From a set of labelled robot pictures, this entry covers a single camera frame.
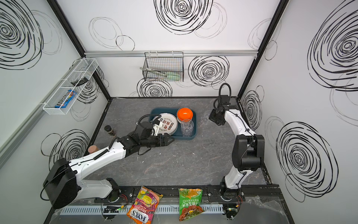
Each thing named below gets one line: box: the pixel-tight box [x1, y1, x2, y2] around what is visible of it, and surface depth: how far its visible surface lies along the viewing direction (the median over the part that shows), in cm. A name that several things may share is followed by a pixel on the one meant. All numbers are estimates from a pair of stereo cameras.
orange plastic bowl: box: [176, 106, 194, 124], surface depth 99 cm
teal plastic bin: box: [149, 107, 198, 140], surface depth 99 cm
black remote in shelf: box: [70, 77, 89, 87], surface depth 81 cm
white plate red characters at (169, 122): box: [158, 112, 179, 136], surface depth 101 cm
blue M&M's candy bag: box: [54, 89, 77, 109], surface depth 72 cm
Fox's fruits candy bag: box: [126, 186, 164, 224], surface depth 69 cm
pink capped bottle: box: [87, 144, 100, 154], surface depth 81 cm
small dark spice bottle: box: [103, 125, 117, 138], surface depth 93 cm
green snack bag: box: [178, 188, 206, 222], surface depth 69 cm
